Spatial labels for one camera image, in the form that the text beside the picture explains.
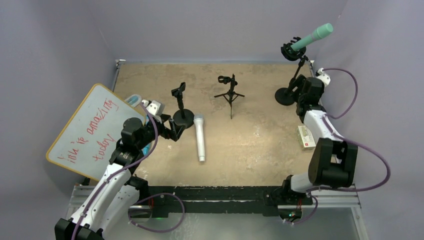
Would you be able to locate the black tripod mic stand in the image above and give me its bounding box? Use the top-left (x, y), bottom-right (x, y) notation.
top-left (214, 74), bottom-right (245, 120)

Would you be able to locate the green microphone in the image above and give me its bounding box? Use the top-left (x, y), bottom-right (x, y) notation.
top-left (291, 23), bottom-right (334, 51)

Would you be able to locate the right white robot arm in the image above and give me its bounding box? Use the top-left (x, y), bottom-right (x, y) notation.
top-left (280, 75), bottom-right (358, 204)

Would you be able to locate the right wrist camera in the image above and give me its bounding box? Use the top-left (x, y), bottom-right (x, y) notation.
top-left (315, 68), bottom-right (331, 88)

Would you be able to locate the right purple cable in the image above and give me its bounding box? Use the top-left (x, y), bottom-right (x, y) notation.
top-left (306, 67), bottom-right (392, 194)

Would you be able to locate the small white green box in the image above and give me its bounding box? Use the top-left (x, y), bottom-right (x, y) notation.
top-left (296, 125), bottom-right (316, 150)

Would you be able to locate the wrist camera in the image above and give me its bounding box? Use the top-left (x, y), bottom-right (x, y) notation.
top-left (315, 68), bottom-right (331, 88)
top-left (141, 99), bottom-right (165, 117)

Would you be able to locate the white microphone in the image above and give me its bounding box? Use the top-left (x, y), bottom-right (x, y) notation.
top-left (193, 114), bottom-right (206, 163)

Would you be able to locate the black round-base stand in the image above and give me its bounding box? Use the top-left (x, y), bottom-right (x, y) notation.
top-left (274, 41), bottom-right (310, 107)
top-left (171, 82), bottom-right (194, 129)

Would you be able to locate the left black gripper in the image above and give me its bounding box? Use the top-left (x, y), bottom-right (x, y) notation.
top-left (136, 113), bottom-right (186, 150)

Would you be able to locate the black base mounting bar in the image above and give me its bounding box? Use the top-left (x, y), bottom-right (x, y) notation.
top-left (132, 178), bottom-right (313, 219)

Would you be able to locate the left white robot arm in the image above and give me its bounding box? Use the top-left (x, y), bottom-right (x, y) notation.
top-left (54, 115), bottom-right (187, 240)

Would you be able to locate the yellow-framed whiteboard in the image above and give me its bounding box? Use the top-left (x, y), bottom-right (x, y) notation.
top-left (46, 83), bottom-right (145, 180)

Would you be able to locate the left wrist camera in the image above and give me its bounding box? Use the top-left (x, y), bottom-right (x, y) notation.
top-left (141, 99), bottom-right (165, 117)

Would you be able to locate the blue microphone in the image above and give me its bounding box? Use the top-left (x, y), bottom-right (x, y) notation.
top-left (142, 143), bottom-right (152, 156)

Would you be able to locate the whiteboard eraser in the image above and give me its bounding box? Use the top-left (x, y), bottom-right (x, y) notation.
top-left (125, 94), bottom-right (143, 108)

